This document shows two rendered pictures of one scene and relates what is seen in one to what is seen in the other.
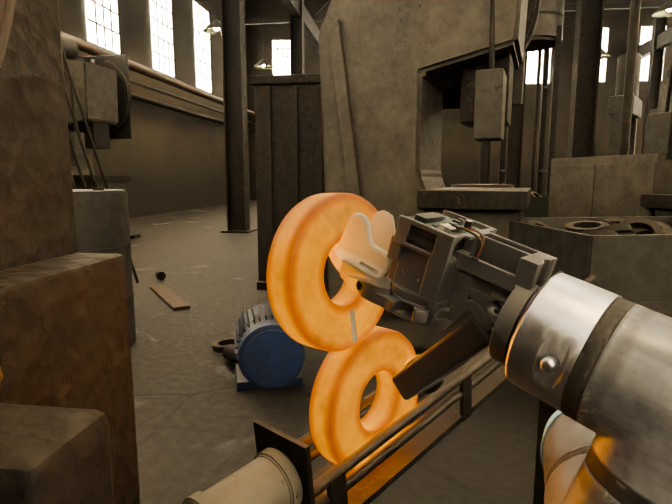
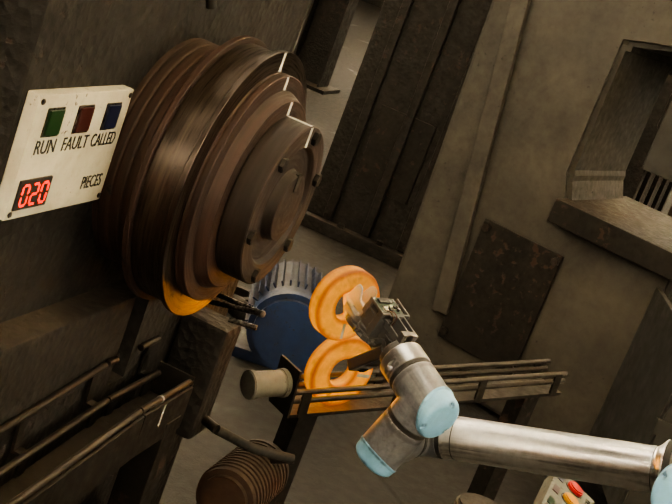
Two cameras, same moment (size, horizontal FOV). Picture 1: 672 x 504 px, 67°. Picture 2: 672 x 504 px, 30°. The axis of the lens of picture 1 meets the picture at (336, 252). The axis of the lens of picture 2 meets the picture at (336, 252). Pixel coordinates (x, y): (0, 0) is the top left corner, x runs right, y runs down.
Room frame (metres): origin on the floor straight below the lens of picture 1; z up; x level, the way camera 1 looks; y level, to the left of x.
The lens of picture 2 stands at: (-1.90, -0.19, 1.61)
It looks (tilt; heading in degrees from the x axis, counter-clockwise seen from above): 15 degrees down; 6
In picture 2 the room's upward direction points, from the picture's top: 21 degrees clockwise
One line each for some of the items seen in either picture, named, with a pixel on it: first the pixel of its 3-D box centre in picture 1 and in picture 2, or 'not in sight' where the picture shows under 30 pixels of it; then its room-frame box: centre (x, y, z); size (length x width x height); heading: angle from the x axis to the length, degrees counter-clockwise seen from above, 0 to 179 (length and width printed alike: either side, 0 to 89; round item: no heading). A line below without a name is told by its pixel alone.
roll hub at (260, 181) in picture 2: not in sight; (273, 201); (0.05, 0.13, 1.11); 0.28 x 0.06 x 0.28; 172
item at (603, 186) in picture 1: (618, 229); not in sight; (3.87, -2.16, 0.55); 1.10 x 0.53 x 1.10; 12
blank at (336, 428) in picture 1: (368, 396); (339, 369); (0.54, -0.04, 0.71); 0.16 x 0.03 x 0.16; 137
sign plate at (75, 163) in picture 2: not in sight; (67, 149); (-0.26, 0.38, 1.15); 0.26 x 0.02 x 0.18; 172
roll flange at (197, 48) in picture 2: not in sight; (179, 159); (0.08, 0.31, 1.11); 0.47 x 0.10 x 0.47; 172
